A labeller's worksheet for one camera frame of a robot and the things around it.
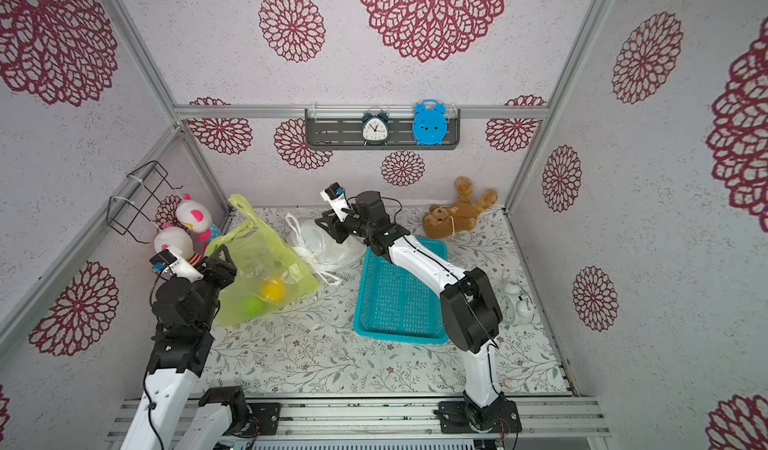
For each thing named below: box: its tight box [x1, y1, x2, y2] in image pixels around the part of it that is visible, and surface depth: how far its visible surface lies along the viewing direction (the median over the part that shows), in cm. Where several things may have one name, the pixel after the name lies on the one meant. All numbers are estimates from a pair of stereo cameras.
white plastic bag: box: [285, 213, 366, 286], surface depth 99 cm
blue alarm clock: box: [412, 99, 448, 146], surface depth 92 cm
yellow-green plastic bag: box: [206, 194, 321, 327], surface depth 91 cm
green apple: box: [240, 296, 266, 319], surface depth 89 cm
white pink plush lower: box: [154, 226, 193, 259], surface depth 88 cm
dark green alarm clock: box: [362, 112, 389, 147], surface depth 92 cm
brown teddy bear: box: [422, 176, 499, 239], surface depth 109 cm
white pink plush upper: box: [176, 193, 222, 255], surface depth 95 cm
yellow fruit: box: [261, 280, 286, 303], surface depth 91 cm
